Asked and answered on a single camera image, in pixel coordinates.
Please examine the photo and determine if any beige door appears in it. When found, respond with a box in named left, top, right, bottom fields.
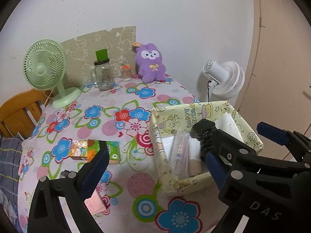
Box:
left=234, top=0, right=311, bottom=161

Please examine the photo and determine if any clear plastic packet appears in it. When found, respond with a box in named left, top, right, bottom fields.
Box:
left=169, top=131, right=190, bottom=180

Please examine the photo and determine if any small cardboard piece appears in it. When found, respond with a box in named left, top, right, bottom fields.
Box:
left=189, top=159, right=203, bottom=177

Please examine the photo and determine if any wooden chair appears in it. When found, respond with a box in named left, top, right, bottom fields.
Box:
left=0, top=89, right=50, bottom=138

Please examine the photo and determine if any white tissue roll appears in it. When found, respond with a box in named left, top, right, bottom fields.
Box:
left=189, top=138, right=200, bottom=161

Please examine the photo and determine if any pink packet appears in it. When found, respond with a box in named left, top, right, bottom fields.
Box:
left=84, top=190, right=106, bottom=215

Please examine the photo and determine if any colourful tissue pack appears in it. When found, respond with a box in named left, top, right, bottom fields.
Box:
left=69, top=139, right=121, bottom=164

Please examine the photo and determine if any beige patterned board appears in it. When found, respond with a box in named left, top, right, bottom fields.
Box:
left=61, top=26, right=136, bottom=88

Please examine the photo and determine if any green desk fan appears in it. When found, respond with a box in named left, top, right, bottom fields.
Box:
left=23, top=39, right=81, bottom=108

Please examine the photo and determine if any grey plaid bedding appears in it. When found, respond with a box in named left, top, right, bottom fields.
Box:
left=1, top=137, right=23, bottom=214

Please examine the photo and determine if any floral tablecloth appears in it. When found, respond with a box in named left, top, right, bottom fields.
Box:
left=18, top=77, right=227, bottom=232

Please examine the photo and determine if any white folded cloth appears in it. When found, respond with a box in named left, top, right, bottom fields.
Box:
left=214, top=113, right=244, bottom=143

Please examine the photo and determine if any small toothpick jar orange lid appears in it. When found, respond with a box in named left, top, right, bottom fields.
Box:
left=120, top=64, right=132, bottom=81

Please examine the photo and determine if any yellow patterned storage box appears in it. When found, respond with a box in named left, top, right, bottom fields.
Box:
left=150, top=100, right=264, bottom=198

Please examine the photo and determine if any white standing fan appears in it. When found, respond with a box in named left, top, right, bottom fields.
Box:
left=203, top=60, right=245, bottom=101

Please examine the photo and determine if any glass jar with green lid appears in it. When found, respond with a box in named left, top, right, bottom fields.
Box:
left=94, top=49, right=114, bottom=91

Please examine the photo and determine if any purple plush bunny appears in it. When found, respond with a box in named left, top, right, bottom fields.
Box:
left=135, top=43, right=166, bottom=84

